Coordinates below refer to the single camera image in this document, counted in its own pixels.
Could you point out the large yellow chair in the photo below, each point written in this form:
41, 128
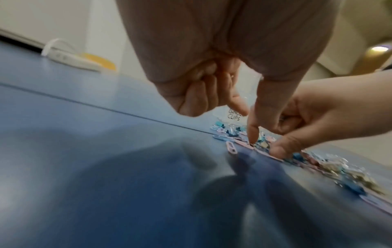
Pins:
104, 62

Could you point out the white power strip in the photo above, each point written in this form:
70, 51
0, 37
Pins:
46, 48
70, 60

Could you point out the round ceiling light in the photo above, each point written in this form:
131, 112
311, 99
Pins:
379, 48

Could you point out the clear two-compartment plastic box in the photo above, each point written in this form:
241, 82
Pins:
251, 94

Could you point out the person's right hand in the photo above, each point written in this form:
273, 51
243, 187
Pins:
330, 109

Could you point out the pile of paper clips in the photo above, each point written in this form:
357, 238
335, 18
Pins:
231, 147

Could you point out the person's left hand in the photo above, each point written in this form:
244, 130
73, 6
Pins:
214, 31

